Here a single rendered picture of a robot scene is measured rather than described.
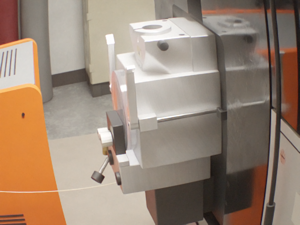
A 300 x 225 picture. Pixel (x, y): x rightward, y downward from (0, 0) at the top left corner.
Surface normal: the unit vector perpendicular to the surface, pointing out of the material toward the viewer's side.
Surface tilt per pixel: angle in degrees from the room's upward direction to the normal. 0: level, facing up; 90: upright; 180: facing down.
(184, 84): 90
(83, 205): 0
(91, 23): 90
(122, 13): 90
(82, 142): 0
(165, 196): 90
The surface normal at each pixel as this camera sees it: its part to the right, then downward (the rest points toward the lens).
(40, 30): 0.59, 0.29
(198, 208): 0.24, 0.38
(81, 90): -0.07, -0.91
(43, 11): 0.78, 0.21
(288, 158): -0.97, 0.15
